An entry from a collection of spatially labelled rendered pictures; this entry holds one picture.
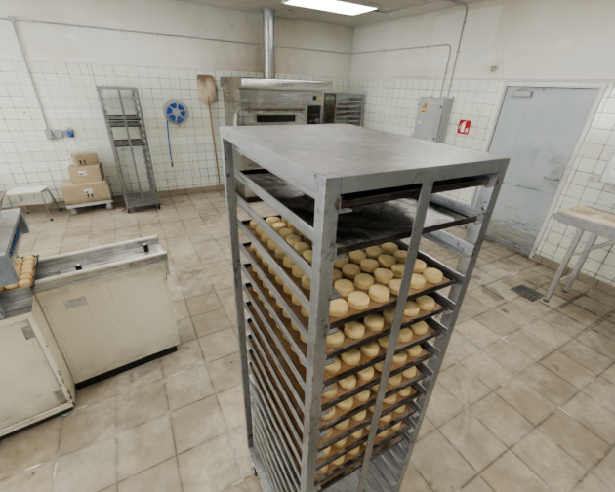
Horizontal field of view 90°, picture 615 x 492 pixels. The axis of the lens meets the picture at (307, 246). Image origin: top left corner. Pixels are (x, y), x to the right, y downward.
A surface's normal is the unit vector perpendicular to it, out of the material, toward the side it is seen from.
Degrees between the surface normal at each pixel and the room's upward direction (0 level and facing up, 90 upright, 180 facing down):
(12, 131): 90
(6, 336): 90
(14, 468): 0
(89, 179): 93
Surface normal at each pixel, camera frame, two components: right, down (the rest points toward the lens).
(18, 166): 0.48, 0.42
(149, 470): 0.04, -0.89
